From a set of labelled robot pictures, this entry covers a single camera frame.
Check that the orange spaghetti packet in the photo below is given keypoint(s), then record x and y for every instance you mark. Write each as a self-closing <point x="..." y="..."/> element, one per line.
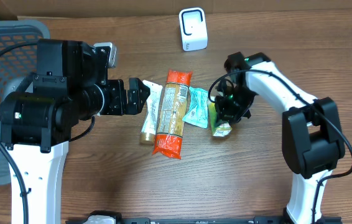
<point x="168" y="140"/>

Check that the white printed packet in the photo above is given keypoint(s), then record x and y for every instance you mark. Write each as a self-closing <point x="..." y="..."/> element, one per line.
<point x="149" y="127"/>

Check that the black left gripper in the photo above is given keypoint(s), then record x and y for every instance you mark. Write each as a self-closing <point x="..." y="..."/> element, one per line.
<point x="115" y="97"/>

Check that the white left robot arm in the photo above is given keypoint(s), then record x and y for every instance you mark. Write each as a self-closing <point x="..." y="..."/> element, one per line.
<point x="70" y="85"/>

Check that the white barcode scanner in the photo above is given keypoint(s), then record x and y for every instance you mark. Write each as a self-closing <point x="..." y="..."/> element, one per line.
<point x="193" y="29"/>

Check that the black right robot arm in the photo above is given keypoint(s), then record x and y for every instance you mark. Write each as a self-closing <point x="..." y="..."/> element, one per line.
<point x="313" y="145"/>

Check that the teal snack packet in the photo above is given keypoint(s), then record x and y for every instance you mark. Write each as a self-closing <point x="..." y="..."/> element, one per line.
<point x="197" y="114"/>

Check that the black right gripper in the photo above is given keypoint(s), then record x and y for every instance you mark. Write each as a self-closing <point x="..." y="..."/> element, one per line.
<point x="226" y="107"/>

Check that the green snack packet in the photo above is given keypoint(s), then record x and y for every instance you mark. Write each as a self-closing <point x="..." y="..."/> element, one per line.
<point x="219" y="129"/>

